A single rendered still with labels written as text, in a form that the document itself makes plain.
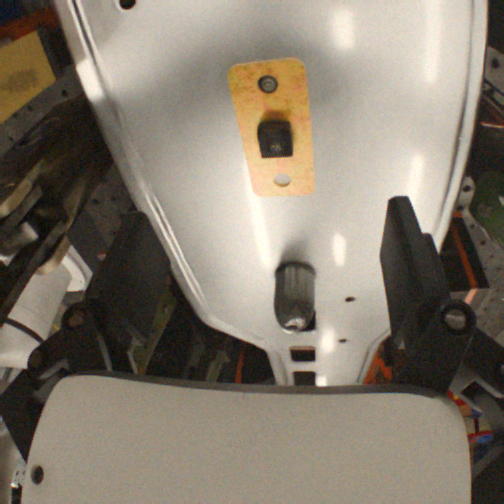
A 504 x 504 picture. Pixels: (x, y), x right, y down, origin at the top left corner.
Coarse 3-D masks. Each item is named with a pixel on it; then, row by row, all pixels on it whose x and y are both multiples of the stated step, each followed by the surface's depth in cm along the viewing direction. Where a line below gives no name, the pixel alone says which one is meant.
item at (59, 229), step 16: (32, 192) 15; (16, 208) 14; (0, 224) 13; (16, 224) 14; (48, 224) 17; (0, 240) 13; (48, 240) 16; (16, 256) 16; (32, 256) 15; (0, 272) 14; (16, 272) 15; (32, 272) 15; (0, 288) 14; (16, 288) 14; (0, 304) 13; (0, 320) 13
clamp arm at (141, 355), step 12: (168, 288) 32; (168, 300) 33; (156, 312) 31; (168, 312) 32; (156, 324) 31; (156, 336) 31; (132, 348) 27; (144, 348) 29; (144, 360) 29; (144, 372) 28
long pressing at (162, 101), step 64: (64, 0) 11; (192, 0) 11; (256, 0) 11; (320, 0) 11; (384, 0) 10; (448, 0) 9; (128, 64) 14; (192, 64) 14; (320, 64) 13; (384, 64) 13; (448, 64) 12; (128, 128) 17; (192, 128) 17; (320, 128) 16; (384, 128) 15; (448, 128) 15; (192, 192) 21; (320, 192) 19; (384, 192) 19; (448, 192) 18; (192, 256) 25; (256, 256) 25; (320, 256) 24; (256, 320) 32; (320, 320) 31; (384, 320) 30; (256, 384) 51; (320, 384) 46
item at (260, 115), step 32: (256, 64) 14; (288, 64) 13; (256, 96) 15; (288, 96) 15; (256, 128) 16; (288, 128) 15; (256, 160) 18; (288, 160) 18; (256, 192) 20; (288, 192) 19
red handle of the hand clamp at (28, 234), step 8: (24, 216) 15; (32, 216) 15; (24, 224) 15; (32, 224) 15; (16, 232) 15; (24, 232) 15; (32, 232) 15; (8, 240) 14; (16, 240) 15; (24, 240) 15; (32, 240) 15; (0, 248) 15; (8, 248) 15; (16, 248) 15; (0, 256) 15; (8, 256) 15
